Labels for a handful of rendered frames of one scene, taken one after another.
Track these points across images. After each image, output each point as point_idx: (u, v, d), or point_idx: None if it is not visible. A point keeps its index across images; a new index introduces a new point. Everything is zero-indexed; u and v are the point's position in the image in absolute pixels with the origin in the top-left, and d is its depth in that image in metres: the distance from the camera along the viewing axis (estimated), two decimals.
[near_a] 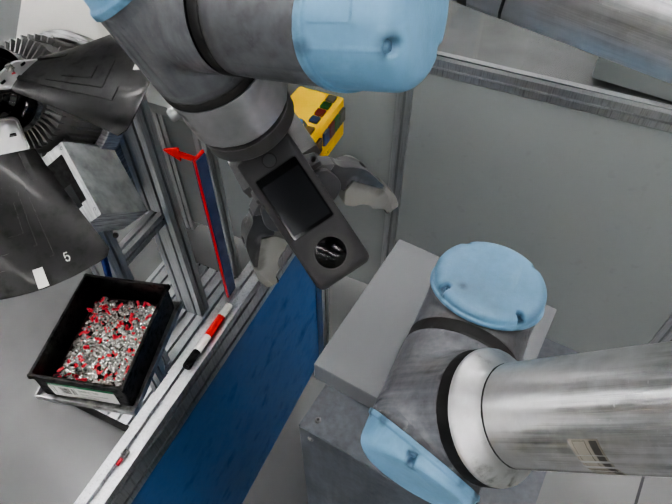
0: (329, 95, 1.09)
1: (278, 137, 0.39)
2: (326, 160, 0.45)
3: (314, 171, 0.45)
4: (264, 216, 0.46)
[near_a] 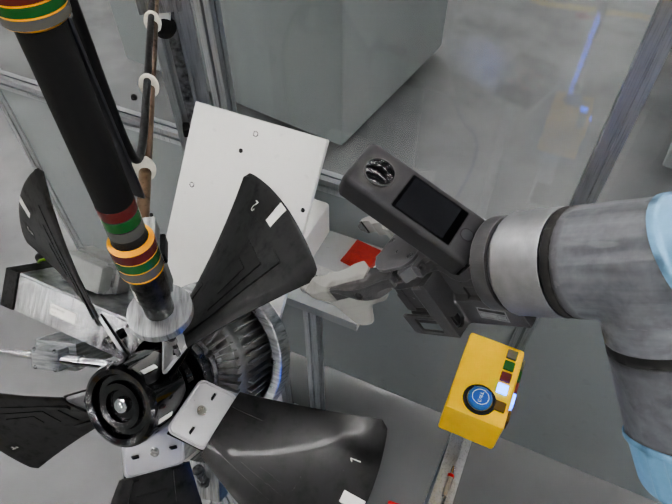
0: (510, 350, 1.00)
1: (476, 241, 0.40)
2: (406, 276, 0.44)
3: (414, 258, 0.45)
4: None
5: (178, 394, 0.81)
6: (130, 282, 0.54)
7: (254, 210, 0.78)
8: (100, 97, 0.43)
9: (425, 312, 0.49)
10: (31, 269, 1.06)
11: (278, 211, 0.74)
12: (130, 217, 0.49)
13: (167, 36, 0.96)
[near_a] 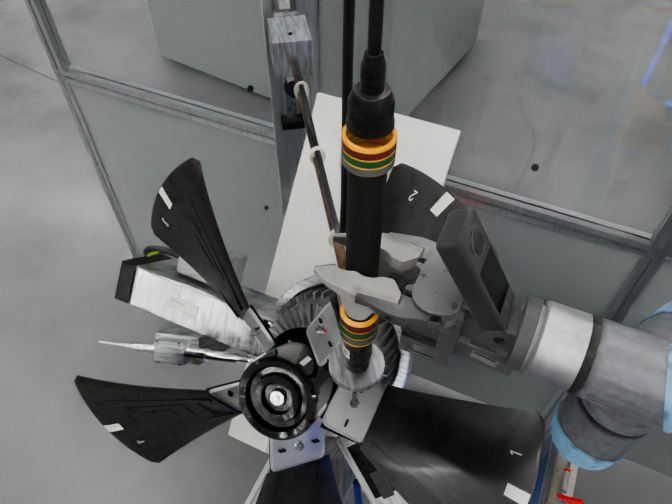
0: None
1: (527, 322, 0.50)
2: (448, 324, 0.51)
3: (458, 310, 0.51)
4: None
5: (330, 387, 0.80)
6: (354, 345, 0.63)
7: (413, 200, 0.77)
8: None
9: (419, 337, 0.56)
10: (145, 262, 1.05)
11: (445, 200, 0.73)
12: None
13: None
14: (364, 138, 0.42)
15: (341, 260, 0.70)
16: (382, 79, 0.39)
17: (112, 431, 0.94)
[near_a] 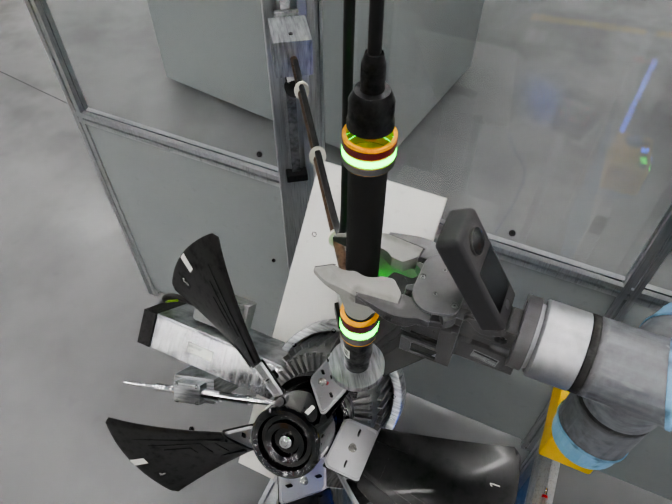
0: None
1: (528, 321, 0.50)
2: (449, 323, 0.51)
3: (458, 310, 0.51)
4: None
5: (331, 431, 0.91)
6: (354, 345, 0.63)
7: None
8: None
9: (419, 337, 0.56)
10: (165, 309, 1.17)
11: None
12: None
13: None
14: (364, 138, 0.42)
15: (341, 260, 0.70)
16: (382, 79, 0.39)
17: (137, 464, 1.05)
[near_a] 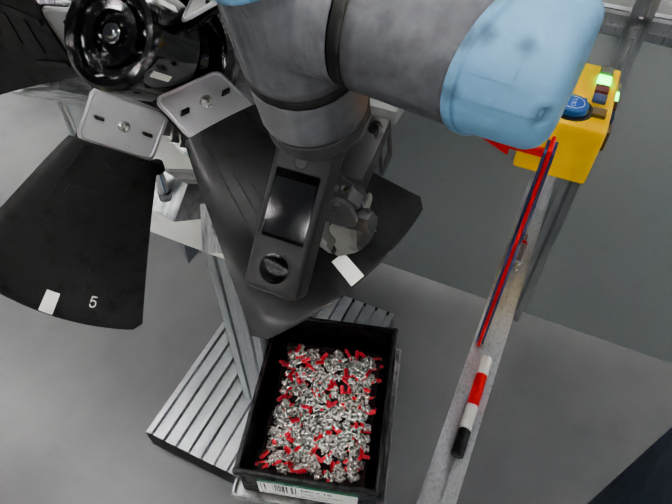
0: (604, 66, 0.80)
1: (311, 157, 0.38)
2: (357, 199, 0.44)
3: (338, 198, 0.44)
4: None
5: (186, 63, 0.61)
6: None
7: None
8: None
9: None
10: None
11: None
12: None
13: None
14: None
15: None
16: None
17: None
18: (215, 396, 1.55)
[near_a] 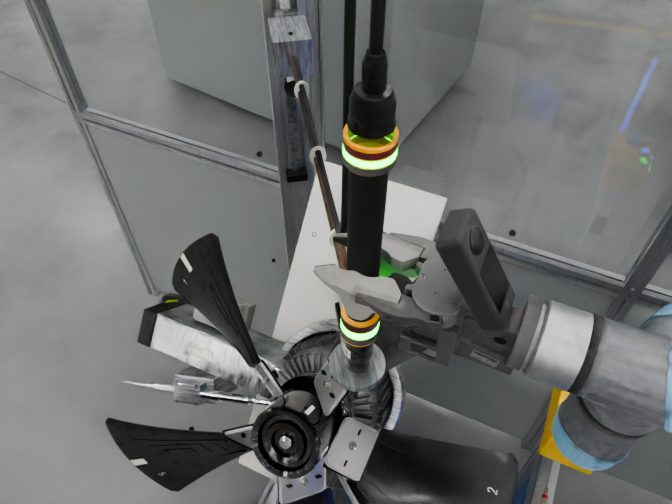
0: None
1: (528, 321, 0.50)
2: (449, 323, 0.51)
3: (458, 310, 0.51)
4: None
5: None
6: (355, 345, 0.63)
7: (488, 493, 0.88)
8: None
9: (419, 337, 0.56)
10: (164, 309, 1.17)
11: None
12: None
13: None
14: (365, 137, 0.42)
15: (342, 260, 0.70)
16: (383, 78, 0.39)
17: (182, 260, 0.97)
18: None
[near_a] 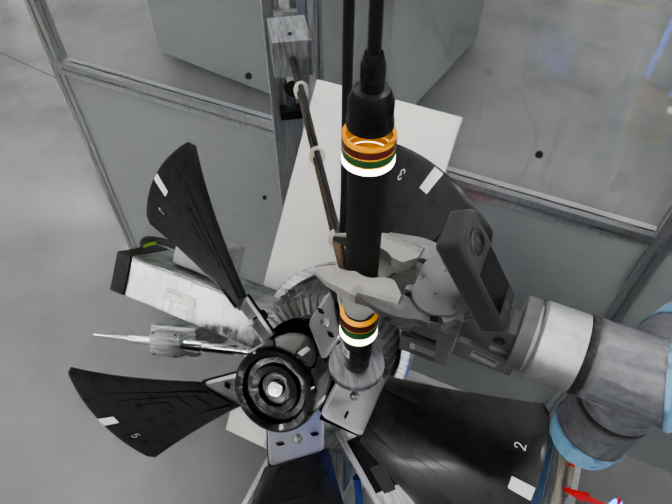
0: None
1: (527, 322, 0.50)
2: (448, 324, 0.51)
3: (458, 311, 0.51)
4: None
5: None
6: (354, 345, 0.63)
7: (515, 449, 0.74)
8: None
9: (418, 337, 0.56)
10: (141, 253, 1.03)
11: (526, 490, 0.72)
12: None
13: None
14: (364, 138, 0.42)
15: (341, 260, 0.70)
16: (382, 79, 0.39)
17: (156, 183, 0.83)
18: None
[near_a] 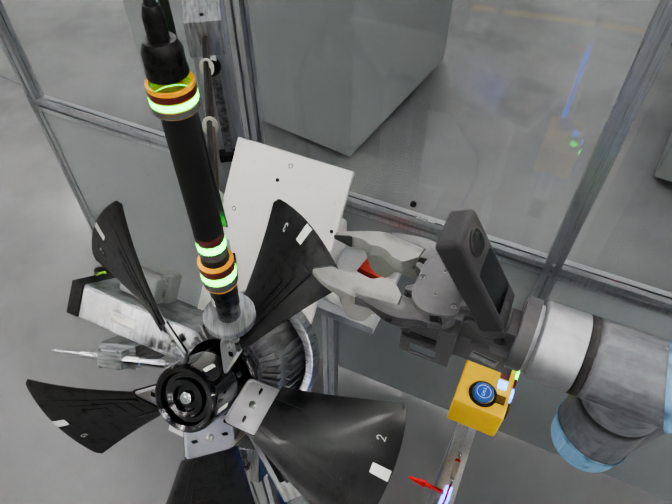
0: None
1: (527, 322, 0.50)
2: (448, 324, 0.51)
3: (458, 311, 0.51)
4: None
5: None
6: (213, 292, 0.69)
7: (377, 440, 0.92)
8: (207, 156, 0.57)
9: (418, 337, 0.56)
10: (93, 281, 1.22)
11: (384, 473, 0.89)
12: (220, 243, 0.63)
13: (213, 75, 1.11)
14: (157, 83, 0.47)
15: None
16: (161, 28, 0.44)
17: (96, 229, 1.02)
18: None
